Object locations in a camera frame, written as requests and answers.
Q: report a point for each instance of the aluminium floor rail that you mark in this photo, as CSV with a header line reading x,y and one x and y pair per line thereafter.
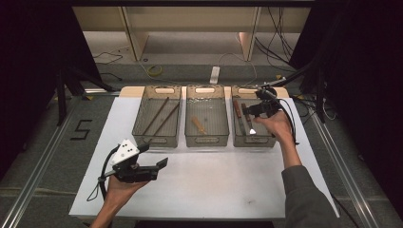
x,y
38,177
345,171

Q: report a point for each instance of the person's right hand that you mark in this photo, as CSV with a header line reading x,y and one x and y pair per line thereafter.
x,y
278,126

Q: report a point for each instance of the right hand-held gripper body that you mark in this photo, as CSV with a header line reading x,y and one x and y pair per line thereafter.
x,y
266,106

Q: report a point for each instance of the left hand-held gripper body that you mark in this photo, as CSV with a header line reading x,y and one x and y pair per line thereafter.
x,y
126,152

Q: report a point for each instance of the person's left hand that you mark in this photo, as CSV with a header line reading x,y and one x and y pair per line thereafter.
x,y
122,190

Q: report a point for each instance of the brown wooden chopstick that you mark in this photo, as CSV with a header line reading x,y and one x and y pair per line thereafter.
x,y
155,116
164,122

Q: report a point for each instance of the smoky clear plastic bin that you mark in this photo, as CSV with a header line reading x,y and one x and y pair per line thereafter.
x,y
207,109
256,141
155,139

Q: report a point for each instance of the white power strip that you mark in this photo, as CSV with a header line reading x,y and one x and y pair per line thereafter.
x,y
214,75

